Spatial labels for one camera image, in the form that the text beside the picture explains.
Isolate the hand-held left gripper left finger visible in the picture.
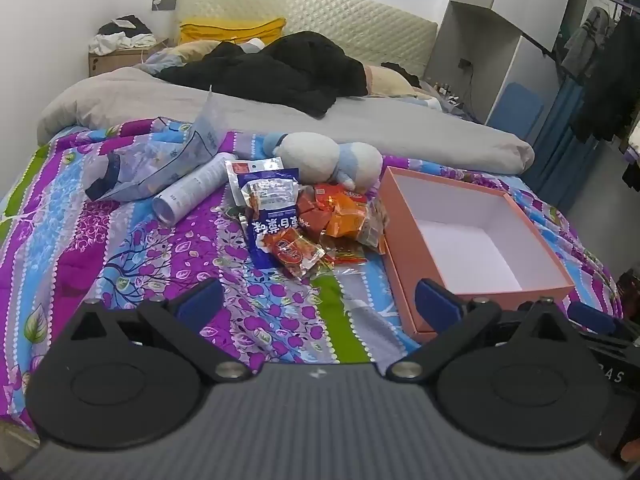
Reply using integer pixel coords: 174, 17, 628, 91
67, 277, 251, 383

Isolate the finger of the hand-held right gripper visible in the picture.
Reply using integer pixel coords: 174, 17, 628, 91
567, 301, 640, 356

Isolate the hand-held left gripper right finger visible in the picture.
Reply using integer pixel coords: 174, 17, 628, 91
387, 277, 573, 383

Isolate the pink cardboard box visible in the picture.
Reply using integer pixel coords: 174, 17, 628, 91
378, 166, 577, 343

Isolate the red clear snack packet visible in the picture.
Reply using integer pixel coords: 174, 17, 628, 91
263, 227, 326, 281

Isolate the orange snack packet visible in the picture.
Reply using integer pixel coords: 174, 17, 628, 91
320, 185, 372, 241

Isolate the blue snack bag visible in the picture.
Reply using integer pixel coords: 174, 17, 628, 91
237, 167, 321, 271

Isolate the red foil snack packet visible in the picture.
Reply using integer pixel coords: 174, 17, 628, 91
297, 185, 333, 233

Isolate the silver snack bag red label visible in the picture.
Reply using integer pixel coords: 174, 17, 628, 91
223, 157, 285, 208

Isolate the white tube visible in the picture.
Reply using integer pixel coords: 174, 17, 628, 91
152, 152, 241, 224

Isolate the clear plastic bag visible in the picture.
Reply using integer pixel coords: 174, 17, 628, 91
82, 87, 231, 202

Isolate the blue curtain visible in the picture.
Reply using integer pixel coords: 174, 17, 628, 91
522, 77, 601, 206

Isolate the grey duvet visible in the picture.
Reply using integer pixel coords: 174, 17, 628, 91
37, 66, 535, 177

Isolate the white blue plush toy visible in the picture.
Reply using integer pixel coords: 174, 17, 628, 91
262, 131, 385, 195

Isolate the blue board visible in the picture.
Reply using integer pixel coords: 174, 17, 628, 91
487, 82, 546, 141

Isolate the beige pillow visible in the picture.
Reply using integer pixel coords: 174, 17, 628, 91
362, 62, 426, 98

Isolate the hanging black coat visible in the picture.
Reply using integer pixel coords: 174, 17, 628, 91
572, 10, 640, 143

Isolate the black jacket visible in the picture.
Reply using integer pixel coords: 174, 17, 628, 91
155, 31, 369, 118

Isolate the cardboard nightstand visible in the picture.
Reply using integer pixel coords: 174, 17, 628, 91
89, 37, 168, 78

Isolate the yellow pillow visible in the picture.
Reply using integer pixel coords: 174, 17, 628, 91
179, 17, 287, 45

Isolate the hanging grey striped garment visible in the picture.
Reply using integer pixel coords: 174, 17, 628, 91
560, 6, 611, 78

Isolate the pile of clothes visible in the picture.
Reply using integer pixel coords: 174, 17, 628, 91
89, 15, 156, 56

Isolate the grey wardrobe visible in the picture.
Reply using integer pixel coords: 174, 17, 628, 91
425, 0, 581, 131

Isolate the cream quilted headboard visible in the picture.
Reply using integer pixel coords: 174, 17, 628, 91
175, 0, 438, 81

